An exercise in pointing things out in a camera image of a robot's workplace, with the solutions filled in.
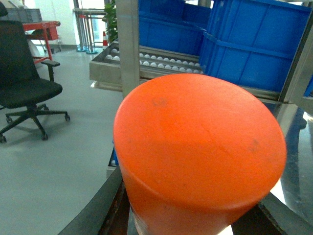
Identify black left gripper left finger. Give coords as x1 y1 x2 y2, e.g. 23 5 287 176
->
59 167 130 235

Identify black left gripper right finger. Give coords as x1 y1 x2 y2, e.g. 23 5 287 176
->
231 193 293 235

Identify orange cylindrical capacitor 4680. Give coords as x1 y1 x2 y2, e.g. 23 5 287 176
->
113 73 287 235

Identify stainless steel roller rack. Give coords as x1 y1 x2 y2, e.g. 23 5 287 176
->
90 0 313 100

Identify black office chair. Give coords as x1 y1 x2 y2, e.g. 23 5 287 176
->
0 2 71 144

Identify red white traffic cone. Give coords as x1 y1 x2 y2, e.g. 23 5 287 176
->
102 31 109 49

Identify large blue plastic crate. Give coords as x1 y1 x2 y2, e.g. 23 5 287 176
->
199 0 311 92

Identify blue plastic crate behind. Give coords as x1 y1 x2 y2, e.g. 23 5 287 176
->
138 0 211 56

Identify green potted plant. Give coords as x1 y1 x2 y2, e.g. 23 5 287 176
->
102 0 118 43

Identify red metal frame table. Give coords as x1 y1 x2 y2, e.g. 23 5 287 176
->
22 21 61 64

